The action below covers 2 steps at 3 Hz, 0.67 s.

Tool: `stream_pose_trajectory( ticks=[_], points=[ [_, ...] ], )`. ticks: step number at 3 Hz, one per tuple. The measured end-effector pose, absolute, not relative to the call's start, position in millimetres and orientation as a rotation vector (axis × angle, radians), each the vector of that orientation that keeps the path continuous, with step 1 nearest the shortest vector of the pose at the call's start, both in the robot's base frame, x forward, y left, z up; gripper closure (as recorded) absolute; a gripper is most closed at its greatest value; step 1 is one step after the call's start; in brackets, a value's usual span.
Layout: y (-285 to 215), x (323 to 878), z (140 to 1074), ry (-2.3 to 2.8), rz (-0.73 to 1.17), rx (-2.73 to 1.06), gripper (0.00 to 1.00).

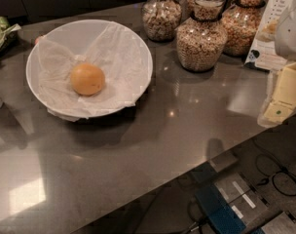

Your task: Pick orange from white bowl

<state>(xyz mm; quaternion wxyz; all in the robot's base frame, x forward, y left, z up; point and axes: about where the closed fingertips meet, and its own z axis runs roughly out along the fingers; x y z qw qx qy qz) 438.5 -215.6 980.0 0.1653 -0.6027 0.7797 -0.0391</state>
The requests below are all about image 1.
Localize right glass cereal jar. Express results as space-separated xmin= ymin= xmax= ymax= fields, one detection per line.
xmin=222 ymin=0 xmax=266 ymax=57

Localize white paper napkin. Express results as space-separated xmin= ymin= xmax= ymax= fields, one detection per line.
xmin=36 ymin=22 xmax=151 ymax=122

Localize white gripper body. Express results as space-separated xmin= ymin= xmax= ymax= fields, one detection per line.
xmin=275 ymin=0 xmax=296 ymax=61

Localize front glass cereal jar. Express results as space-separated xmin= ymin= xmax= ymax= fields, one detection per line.
xmin=176 ymin=0 xmax=227 ymax=72

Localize orange fruit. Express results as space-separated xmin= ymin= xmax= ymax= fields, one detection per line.
xmin=70 ymin=63 xmax=105 ymax=96

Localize blue box under table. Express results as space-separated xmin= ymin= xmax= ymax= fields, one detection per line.
xmin=195 ymin=184 xmax=246 ymax=234

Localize grey floor boxes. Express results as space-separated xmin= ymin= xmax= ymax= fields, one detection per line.
xmin=209 ymin=148 xmax=296 ymax=234

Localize left glass cereal jar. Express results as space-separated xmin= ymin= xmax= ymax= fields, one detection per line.
xmin=141 ymin=0 xmax=182 ymax=42

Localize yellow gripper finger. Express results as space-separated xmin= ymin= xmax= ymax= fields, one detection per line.
xmin=257 ymin=61 xmax=296 ymax=128

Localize green snack packet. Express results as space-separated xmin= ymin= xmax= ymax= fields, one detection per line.
xmin=0 ymin=17 xmax=21 ymax=55

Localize black cable on floor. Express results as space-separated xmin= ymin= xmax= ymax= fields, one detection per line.
xmin=251 ymin=136 xmax=296 ymax=198

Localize white bowl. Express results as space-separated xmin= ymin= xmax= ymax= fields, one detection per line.
xmin=25 ymin=19 xmax=154 ymax=120

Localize allergen information sign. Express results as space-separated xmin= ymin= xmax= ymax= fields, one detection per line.
xmin=244 ymin=0 xmax=292 ymax=70

